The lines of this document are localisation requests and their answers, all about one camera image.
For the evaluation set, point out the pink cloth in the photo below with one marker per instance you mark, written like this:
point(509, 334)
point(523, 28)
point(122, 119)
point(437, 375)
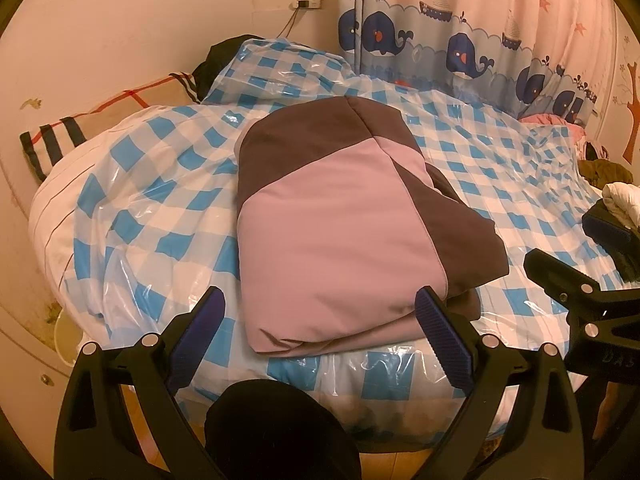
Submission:
point(550, 122)

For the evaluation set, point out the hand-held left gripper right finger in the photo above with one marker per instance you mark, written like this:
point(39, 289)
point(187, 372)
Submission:
point(445, 345)

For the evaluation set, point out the whale print curtain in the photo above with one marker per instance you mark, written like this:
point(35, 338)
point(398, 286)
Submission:
point(450, 20)

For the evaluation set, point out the white garment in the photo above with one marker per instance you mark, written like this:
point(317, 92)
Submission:
point(622, 201)

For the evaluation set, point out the black jacket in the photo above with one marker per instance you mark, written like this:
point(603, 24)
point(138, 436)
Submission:
point(628, 262)

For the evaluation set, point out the plaid striped pillow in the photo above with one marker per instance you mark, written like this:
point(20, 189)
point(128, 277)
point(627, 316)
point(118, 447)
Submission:
point(125, 97)

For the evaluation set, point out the person's black trouser leg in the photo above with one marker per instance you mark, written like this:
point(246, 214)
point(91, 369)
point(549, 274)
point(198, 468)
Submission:
point(280, 430)

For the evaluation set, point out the blue white checked plastic sheet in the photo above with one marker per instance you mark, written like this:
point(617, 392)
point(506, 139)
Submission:
point(165, 170)

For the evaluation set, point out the white round container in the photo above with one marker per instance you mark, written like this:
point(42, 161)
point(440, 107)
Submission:
point(67, 340)

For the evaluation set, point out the white duvet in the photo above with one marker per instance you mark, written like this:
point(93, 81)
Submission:
point(65, 195)

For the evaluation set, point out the brown tree wall sticker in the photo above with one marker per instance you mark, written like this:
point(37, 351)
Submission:
point(634, 110)

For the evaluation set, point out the black garment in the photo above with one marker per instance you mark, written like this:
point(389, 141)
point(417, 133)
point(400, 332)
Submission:
point(220, 57)

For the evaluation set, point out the pink and brown jacket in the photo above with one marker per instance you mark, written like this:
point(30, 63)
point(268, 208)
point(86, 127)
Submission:
point(340, 240)

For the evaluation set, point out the person's right forearm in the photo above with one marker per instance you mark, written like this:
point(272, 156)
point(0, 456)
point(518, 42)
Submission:
point(607, 405)

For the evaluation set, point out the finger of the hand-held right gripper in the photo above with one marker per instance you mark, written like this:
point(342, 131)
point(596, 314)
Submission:
point(600, 223)
point(560, 276)

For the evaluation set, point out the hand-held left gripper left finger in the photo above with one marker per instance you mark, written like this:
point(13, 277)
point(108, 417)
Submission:
point(197, 341)

